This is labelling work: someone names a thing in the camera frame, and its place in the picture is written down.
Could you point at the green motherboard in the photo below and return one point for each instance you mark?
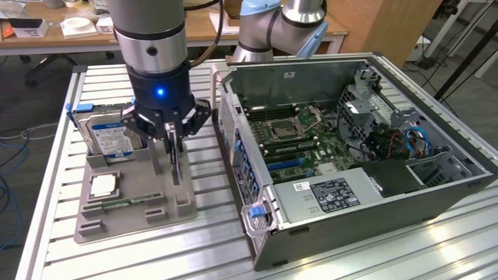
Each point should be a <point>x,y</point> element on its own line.
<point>323,151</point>

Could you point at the blue expansion slot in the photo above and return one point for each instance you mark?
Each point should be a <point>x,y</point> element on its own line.
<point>286,165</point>

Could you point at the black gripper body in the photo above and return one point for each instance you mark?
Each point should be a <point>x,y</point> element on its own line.
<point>163,96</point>

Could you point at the black plastic shroud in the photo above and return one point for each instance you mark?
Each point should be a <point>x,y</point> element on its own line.
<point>388,181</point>

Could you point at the white box with black top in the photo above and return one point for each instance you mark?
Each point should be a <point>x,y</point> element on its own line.
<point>28,27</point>

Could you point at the black graphics card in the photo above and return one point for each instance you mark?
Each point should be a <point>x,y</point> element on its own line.
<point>175,169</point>

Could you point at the clear plastic bag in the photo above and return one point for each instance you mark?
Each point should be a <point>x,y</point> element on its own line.
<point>99,6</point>

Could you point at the blue case latch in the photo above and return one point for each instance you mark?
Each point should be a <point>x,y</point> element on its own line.
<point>255,211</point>

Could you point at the silver chipset heatsink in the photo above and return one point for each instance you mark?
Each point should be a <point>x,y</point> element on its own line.
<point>327,169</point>

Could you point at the orange box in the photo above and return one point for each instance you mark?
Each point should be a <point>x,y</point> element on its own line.
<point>5,30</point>

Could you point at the hard disk with blue carrier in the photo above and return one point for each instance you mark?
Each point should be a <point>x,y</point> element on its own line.
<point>104,140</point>

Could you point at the black slanted pole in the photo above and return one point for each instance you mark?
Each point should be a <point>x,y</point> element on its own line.
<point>467,62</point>

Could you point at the silver CPU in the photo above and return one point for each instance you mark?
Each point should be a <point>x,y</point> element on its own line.
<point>103,186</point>

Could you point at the green RAM stick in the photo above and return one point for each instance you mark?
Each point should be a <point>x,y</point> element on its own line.
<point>116,203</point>

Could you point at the grey disk bay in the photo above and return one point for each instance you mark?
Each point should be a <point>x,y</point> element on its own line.
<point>439,172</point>

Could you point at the black open PC case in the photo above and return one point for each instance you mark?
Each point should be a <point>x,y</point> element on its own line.
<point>388,221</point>

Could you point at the CPU socket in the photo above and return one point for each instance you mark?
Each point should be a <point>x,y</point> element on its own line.
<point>283,129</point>

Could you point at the metal socket cover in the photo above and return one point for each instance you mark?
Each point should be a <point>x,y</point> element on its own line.
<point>311,112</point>

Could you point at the silver drive cage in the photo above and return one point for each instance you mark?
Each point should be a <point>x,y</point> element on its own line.
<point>358,111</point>

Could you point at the black RAM slot bank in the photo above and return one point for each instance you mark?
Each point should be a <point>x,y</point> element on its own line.
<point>272,112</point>
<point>287,148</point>

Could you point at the white square bowl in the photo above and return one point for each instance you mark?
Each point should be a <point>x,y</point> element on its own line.
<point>79,27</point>

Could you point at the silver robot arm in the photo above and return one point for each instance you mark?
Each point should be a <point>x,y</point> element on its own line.
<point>147,29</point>

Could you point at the white table frame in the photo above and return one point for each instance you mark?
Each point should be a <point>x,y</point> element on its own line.
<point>451,41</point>

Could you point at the wooden cabinet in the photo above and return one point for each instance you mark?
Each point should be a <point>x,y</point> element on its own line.
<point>388,29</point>

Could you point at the wooden desk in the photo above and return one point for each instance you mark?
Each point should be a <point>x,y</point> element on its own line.
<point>51,42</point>

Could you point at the grey cup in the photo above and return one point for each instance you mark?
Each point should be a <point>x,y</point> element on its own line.
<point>53,3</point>

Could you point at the grey power supply unit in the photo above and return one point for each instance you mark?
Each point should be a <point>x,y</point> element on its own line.
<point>299,204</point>

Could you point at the grey parts rack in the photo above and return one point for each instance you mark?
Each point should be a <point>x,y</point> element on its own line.
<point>132,221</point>

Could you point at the small white box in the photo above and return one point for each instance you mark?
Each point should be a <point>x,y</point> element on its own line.
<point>104,25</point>

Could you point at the black office chair base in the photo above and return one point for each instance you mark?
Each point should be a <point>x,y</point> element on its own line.
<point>47,62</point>

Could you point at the white paper booklet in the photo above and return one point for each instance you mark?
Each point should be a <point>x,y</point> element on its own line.
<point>230,27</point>

